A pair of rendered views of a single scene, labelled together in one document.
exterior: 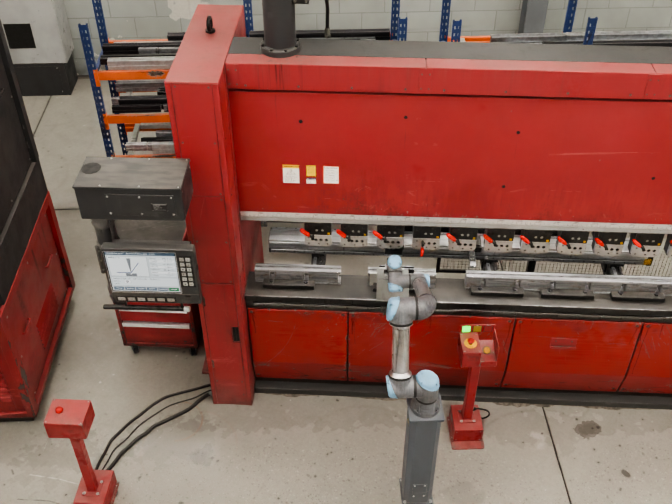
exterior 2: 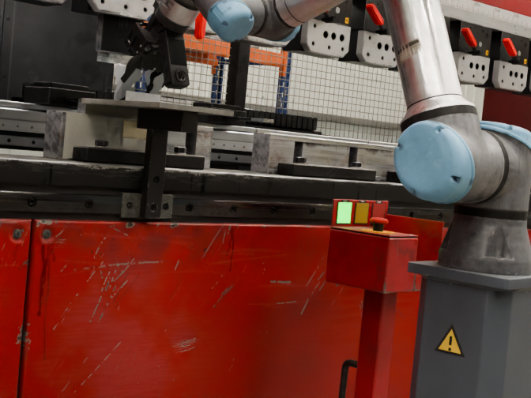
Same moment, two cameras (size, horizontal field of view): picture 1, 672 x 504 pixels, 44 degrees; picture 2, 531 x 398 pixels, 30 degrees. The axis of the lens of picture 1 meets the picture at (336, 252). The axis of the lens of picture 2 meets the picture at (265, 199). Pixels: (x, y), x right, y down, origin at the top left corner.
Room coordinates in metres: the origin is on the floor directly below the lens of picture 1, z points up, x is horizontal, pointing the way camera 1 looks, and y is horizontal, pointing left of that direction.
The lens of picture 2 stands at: (1.88, 0.94, 0.94)
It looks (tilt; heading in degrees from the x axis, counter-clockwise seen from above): 3 degrees down; 314
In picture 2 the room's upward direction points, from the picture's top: 5 degrees clockwise
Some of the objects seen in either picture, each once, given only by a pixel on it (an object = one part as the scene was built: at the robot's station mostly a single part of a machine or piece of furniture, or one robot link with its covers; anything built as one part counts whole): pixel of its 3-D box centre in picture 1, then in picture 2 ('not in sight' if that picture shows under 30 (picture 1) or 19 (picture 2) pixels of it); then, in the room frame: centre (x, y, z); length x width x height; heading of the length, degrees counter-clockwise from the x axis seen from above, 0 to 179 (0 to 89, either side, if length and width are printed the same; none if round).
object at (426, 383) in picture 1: (425, 385); (493, 165); (2.72, -0.45, 0.94); 0.13 x 0.12 x 0.14; 91
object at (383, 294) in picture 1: (392, 285); (156, 107); (3.40, -0.32, 1.00); 0.26 x 0.18 x 0.01; 177
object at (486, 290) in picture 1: (496, 291); (328, 171); (3.46, -0.93, 0.89); 0.30 x 0.05 x 0.03; 87
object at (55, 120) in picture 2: (401, 277); (132, 140); (3.55, -0.38, 0.92); 0.39 x 0.06 x 0.10; 87
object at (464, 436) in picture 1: (466, 426); not in sight; (3.14, -0.80, 0.06); 0.25 x 0.20 x 0.12; 1
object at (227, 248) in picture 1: (227, 222); not in sight; (3.78, 0.64, 1.15); 0.85 x 0.25 x 2.30; 177
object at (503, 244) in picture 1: (498, 235); (318, 20); (3.52, -0.90, 1.26); 0.15 x 0.09 x 0.17; 87
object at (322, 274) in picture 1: (298, 273); not in sight; (3.58, 0.22, 0.92); 0.50 x 0.06 x 0.10; 87
